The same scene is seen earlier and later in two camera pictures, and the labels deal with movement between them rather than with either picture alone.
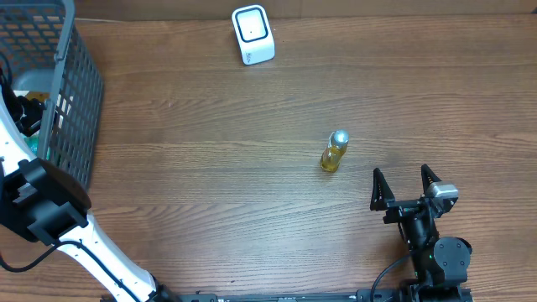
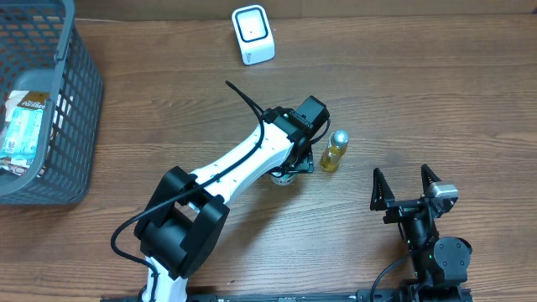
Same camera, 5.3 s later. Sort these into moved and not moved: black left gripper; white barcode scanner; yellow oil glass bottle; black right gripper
Moved: black left gripper
Not moved: yellow oil glass bottle; white barcode scanner; black right gripper
